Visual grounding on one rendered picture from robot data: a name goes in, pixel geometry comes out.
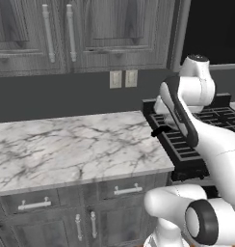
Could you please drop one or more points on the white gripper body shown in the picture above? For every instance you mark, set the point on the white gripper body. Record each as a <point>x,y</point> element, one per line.
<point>161,106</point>

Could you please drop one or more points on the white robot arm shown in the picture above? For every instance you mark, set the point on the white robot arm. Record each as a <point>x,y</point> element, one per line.
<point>219,151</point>

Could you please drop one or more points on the black stove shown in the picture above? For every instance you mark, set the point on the black stove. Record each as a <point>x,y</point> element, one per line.
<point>183,151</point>

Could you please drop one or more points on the grey upper cupboard door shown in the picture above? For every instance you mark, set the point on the grey upper cupboard door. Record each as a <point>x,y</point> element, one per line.
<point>23,29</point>
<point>116,32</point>

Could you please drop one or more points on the grey cupboard door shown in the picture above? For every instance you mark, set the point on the grey cupboard door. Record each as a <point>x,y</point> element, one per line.
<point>116,32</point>
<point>23,29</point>
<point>45,231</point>
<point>122,225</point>

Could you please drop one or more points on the grey drawer front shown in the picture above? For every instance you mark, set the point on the grey drawer front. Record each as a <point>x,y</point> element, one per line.
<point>122,185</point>
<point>29,196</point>

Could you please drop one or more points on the grey lower cupboard door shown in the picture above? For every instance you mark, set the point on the grey lower cupboard door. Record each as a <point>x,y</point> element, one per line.
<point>45,231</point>
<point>122,225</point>

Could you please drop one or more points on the beige wall outlet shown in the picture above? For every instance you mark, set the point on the beige wall outlet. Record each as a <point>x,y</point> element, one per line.
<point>131,78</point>
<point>115,79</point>

